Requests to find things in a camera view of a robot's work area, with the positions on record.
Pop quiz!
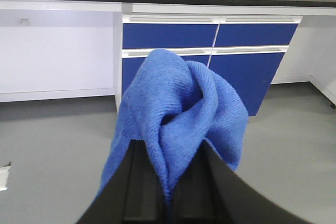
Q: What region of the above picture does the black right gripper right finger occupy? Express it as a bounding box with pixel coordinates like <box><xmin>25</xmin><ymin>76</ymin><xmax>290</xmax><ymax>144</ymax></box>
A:
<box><xmin>173</xmin><ymin>141</ymin><xmax>301</xmax><ymax>223</ymax></box>

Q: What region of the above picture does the blue microfiber cloth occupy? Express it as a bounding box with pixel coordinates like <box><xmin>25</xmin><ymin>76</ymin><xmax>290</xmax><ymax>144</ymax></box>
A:
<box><xmin>100</xmin><ymin>49</ymin><xmax>248</xmax><ymax>209</ymax></box>

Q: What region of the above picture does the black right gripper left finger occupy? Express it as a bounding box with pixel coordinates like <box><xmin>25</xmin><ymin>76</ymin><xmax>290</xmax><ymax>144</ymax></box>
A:
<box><xmin>77</xmin><ymin>140</ymin><xmax>166</xmax><ymax>223</ymax></box>

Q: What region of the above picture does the white object on floor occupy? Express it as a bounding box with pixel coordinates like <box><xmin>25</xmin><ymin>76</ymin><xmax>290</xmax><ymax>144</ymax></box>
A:
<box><xmin>0</xmin><ymin>162</ymin><xmax>12</xmax><ymax>191</ymax></box>

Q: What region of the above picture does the blue double drawer cabinet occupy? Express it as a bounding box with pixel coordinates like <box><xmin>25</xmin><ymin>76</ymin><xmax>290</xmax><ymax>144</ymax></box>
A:
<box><xmin>121</xmin><ymin>14</ymin><xmax>302</xmax><ymax>116</ymax></box>

